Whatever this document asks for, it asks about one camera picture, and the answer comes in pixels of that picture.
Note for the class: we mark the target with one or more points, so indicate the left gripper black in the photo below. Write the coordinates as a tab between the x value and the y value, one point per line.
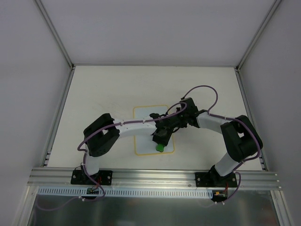
162	137

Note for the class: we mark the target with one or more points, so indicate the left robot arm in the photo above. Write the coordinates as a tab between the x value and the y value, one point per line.
102	134

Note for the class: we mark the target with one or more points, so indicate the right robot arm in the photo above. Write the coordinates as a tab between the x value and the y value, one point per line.
240	138

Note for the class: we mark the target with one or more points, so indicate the aluminium frame post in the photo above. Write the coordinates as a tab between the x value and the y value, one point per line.
45	15
273	8

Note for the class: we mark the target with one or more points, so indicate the white slotted cable duct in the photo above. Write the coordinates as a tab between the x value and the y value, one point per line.
127	192

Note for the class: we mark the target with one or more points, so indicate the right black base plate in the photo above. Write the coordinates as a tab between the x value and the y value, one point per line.
204	179

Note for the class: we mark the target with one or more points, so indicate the right aluminium frame post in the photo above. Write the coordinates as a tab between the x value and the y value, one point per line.
273	8

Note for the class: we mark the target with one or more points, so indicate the left aluminium frame post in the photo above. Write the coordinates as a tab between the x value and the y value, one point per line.
45	15

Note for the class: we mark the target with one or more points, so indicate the yellow framed whiteboard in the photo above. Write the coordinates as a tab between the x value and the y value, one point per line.
143	144

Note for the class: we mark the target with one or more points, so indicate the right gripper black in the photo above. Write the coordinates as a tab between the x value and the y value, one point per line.
189	115

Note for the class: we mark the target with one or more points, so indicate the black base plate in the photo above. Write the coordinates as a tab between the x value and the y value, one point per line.
103	177
204	179

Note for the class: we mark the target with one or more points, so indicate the aluminium mounting rail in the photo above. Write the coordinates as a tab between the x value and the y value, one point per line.
147	178

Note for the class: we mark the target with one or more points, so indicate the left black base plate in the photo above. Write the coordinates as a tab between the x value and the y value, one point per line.
103	177

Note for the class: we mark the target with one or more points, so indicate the green whiteboard eraser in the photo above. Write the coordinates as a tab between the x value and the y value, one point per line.
160	148

